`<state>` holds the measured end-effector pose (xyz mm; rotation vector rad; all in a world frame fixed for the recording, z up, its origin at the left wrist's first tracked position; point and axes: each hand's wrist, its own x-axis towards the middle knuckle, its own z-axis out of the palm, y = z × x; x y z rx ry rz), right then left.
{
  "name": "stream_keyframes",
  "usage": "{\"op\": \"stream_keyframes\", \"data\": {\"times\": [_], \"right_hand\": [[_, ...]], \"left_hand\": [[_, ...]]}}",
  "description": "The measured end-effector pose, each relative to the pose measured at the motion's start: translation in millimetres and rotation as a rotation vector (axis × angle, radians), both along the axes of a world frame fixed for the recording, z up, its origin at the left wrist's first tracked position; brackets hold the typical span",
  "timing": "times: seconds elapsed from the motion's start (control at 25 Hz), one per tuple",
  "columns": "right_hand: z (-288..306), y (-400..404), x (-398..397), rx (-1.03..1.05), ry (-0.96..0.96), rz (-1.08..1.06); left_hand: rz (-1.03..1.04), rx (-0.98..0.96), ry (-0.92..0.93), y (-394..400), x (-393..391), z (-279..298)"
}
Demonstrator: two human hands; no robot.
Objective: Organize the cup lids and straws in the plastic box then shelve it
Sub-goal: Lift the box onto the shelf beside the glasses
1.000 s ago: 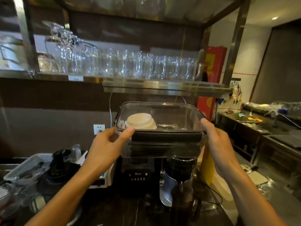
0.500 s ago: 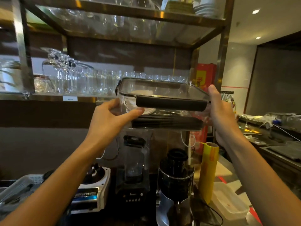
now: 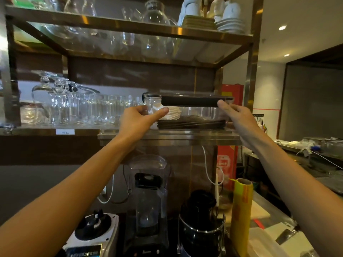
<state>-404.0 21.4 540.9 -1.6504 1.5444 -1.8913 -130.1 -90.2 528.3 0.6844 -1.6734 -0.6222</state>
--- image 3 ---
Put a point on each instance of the person's left hand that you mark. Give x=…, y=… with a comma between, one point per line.
x=132, y=121

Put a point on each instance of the person's right hand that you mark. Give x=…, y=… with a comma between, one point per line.
x=242, y=121

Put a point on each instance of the person's right thumb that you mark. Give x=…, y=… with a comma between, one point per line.
x=225, y=107

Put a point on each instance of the person's left thumb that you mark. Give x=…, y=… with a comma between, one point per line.
x=160, y=113

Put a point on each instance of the clear container with black lid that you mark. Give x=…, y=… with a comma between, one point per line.
x=193, y=101

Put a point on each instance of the person's right forearm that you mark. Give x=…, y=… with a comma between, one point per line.
x=297, y=190

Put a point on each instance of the person's left forearm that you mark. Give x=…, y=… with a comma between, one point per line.
x=64, y=200

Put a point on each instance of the stack of white paper filters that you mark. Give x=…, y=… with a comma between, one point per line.
x=171, y=114

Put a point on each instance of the stack of dark flat coasters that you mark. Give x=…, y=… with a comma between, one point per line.
x=191, y=123

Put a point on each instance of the red cabinet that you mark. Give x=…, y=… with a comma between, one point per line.
x=227, y=163

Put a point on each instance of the row of clear drinking glasses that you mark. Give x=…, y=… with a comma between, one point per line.
x=101, y=109

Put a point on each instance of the stack of white saucers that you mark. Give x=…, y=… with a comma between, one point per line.
x=230, y=26

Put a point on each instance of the metal shelf rack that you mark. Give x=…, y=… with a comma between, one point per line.
x=171, y=30

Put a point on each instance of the pile of clear plastic bags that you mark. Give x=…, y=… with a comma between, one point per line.
x=302, y=147

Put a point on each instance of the stack of green square plates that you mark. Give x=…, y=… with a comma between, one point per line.
x=198, y=22

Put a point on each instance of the white shelf label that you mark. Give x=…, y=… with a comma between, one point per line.
x=65, y=132

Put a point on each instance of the round glass carafe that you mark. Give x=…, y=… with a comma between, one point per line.
x=158, y=14

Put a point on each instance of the clear glass jug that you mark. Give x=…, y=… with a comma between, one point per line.
x=131, y=14

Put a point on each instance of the stack of white cups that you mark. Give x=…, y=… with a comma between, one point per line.
x=190, y=7

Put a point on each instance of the wooden cutting board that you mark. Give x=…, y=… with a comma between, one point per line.
x=258, y=211

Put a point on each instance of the yellow cling film roll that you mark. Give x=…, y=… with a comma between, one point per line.
x=241, y=216

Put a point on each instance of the clear glass pitcher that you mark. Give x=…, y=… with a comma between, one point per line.
x=45, y=93

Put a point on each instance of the black blender jug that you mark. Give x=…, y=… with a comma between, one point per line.
x=201, y=224

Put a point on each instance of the small glass jar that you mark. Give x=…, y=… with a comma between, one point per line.
x=30, y=113

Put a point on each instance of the clear stemmed glasses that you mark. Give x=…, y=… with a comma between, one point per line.
x=80, y=6

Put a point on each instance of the white blender base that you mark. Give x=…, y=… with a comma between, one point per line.
x=93, y=235

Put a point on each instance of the white plastic tray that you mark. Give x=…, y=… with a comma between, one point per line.
x=265, y=244

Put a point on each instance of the blender with clear enclosure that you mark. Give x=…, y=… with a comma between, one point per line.
x=147, y=200

